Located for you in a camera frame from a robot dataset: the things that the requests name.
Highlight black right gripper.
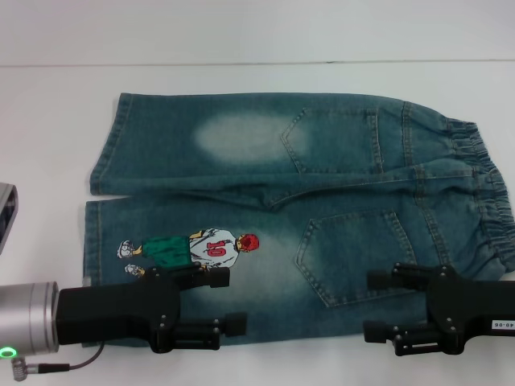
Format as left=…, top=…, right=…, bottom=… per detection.
left=363, top=263, right=515, bottom=357

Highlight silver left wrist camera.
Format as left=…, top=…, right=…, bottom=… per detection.
left=0, top=181, right=20, bottom=255

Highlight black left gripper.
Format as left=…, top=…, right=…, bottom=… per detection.
left=56, top=263, right=247, bottom=355

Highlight blue denim shorts with print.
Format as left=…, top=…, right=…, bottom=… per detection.
left=82, top=92, right=515, bottom=349

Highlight thin cable with metal plug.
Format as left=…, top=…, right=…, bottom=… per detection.
left=10, top=344, right=108, bottom=383

